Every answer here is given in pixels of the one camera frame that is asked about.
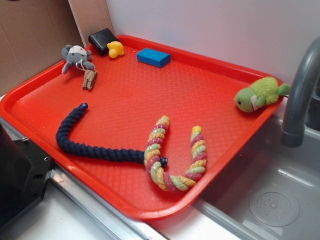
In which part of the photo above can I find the grey faucet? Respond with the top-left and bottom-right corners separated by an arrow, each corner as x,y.
280,38 -> 320,148

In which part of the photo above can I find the navy blue rope toy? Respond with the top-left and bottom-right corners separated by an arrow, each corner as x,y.
55,102 -> 168,167

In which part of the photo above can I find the cardboard panel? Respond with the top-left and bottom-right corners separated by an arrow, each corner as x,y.
0,0 -> 113,95

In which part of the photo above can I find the yellow rubber duck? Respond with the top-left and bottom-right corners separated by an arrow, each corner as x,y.
106,41 -> 125,59

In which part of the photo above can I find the blue rectangular block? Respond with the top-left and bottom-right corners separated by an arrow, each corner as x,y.
136,48 -> 171,68

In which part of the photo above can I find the red plastic tray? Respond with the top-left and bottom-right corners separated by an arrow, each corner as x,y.
0,35 -> 279,221

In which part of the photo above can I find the multicolour rope toy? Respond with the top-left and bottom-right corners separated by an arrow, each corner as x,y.
143,115 -> 207,192

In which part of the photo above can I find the grey sink basin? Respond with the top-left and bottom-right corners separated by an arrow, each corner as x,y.
194,116 -> 320,240

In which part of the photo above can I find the grey plush mouse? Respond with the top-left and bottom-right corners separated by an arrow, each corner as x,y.
61,44 -> 95,74

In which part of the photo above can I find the green plush turtle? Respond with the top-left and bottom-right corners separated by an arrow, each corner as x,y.
234,76 -> 291,113

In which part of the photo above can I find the black square box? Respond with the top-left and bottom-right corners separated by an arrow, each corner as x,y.
88,28 -> 120,55

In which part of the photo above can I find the small wooden block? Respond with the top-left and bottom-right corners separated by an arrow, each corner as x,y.
82,69 -> 98,91

